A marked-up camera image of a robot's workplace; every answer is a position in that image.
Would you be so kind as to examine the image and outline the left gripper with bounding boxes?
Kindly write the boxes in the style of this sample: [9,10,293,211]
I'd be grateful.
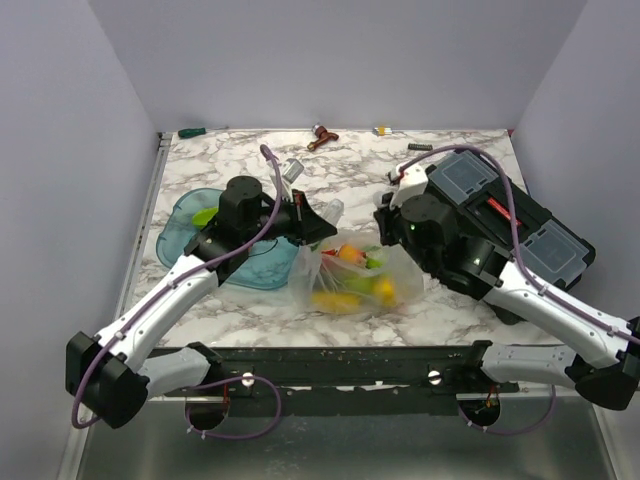
[244,189,338,246]

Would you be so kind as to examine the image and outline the clear plastic bag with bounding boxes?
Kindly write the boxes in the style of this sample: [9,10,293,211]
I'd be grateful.
[288,230,424,314]

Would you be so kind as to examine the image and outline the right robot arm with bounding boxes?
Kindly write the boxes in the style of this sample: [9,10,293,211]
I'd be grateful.
[374,193,639,411]

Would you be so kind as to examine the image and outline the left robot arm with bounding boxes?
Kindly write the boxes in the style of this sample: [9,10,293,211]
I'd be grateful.
[65,176,339,429]

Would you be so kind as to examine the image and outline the orange fake peach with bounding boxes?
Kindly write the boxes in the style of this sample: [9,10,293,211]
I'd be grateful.
[337,244,366,266]

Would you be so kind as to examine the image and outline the yellow fake lemon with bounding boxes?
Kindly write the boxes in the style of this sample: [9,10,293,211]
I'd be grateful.
[372,277,397,308]

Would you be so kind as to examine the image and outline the yellow fake banana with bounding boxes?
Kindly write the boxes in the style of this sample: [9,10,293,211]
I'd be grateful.
[311,292,361,314]

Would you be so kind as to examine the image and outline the green fake fruit slice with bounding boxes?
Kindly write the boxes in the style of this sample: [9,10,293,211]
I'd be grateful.
[191,207,218,230]

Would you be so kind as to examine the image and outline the blue transparent tray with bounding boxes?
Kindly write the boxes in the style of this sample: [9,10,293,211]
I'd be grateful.
[155,187,304,292]

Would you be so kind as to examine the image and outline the small black chip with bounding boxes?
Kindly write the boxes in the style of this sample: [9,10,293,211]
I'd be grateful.
[407,143,434,152]

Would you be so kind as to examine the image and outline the brown tap fitting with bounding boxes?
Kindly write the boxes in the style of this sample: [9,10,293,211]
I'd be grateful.
[307,123,339,151]

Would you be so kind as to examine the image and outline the black tool box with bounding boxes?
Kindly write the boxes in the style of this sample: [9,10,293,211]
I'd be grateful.
[422,148,595,320]

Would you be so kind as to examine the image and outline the yellow white small item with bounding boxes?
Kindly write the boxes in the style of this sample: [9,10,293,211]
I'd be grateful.
[372,126,393,136]

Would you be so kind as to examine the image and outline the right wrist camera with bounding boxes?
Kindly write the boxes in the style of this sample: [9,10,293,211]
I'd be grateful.
[387,164,428,209]

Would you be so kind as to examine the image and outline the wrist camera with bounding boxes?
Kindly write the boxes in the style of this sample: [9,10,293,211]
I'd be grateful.
[387,164,428,209]
[281,158,304,191]

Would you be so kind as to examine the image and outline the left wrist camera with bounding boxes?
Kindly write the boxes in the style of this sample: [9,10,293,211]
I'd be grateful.
[281,158,304,191]

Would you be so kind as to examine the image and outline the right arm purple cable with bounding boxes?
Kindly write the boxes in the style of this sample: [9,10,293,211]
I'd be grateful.
[394,144,640,346]

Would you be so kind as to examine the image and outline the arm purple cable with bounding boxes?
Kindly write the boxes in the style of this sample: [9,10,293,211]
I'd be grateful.
[394,144,640,346]
[71,143,284,430]

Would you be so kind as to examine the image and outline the green handle screwdriver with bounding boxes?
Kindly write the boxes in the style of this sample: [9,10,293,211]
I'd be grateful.
[177,126,227,139]

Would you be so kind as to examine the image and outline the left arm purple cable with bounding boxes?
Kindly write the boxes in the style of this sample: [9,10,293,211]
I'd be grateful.
[71,143,284,430]

